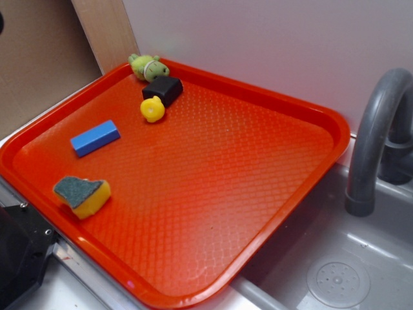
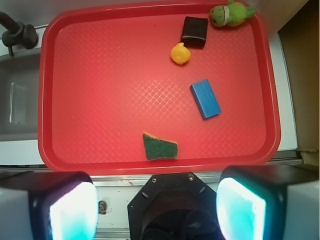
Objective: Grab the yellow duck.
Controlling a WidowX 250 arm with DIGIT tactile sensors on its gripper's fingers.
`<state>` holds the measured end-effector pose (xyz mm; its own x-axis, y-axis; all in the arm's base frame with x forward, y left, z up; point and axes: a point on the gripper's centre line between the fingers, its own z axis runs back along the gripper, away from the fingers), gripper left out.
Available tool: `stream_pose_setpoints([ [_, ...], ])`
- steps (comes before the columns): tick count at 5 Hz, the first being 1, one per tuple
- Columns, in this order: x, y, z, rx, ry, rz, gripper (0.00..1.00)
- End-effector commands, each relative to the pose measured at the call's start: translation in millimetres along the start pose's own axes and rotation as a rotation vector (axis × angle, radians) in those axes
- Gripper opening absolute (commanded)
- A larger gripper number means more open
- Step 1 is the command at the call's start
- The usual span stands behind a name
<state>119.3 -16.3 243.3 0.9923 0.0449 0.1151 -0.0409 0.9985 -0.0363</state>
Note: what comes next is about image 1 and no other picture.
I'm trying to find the yellow rubber duck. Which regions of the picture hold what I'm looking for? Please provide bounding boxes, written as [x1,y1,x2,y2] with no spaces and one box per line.
[140,96,165,123]

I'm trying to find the red plastic tray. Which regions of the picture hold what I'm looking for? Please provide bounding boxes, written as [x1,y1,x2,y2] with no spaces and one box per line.
[1,61,350,309]

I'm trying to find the black rectangular block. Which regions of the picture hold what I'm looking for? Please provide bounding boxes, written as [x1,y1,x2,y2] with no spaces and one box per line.
[142,76,183,107]

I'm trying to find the blue rectangular block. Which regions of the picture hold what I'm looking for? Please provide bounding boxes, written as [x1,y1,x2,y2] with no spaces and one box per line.
[70,120,121,157]

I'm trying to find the green plush toy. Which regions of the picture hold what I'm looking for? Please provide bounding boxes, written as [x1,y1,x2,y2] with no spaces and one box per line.
[128,54,170,83]

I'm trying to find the yellow green sponge piece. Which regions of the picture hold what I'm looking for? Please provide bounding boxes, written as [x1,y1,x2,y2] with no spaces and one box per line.
[53,176,111,220]

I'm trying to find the grey toy sink basin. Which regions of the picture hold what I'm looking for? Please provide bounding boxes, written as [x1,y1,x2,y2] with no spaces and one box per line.
[232,165,412,309]

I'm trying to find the light wooden board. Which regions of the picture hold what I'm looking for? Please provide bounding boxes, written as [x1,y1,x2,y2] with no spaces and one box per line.
[72,0,139,74]

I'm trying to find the grey toy faucet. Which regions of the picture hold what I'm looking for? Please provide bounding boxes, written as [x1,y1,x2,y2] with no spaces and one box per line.
[345,68,412,217]

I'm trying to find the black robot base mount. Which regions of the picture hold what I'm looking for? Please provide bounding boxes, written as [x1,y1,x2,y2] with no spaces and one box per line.
[1,203,57,309]

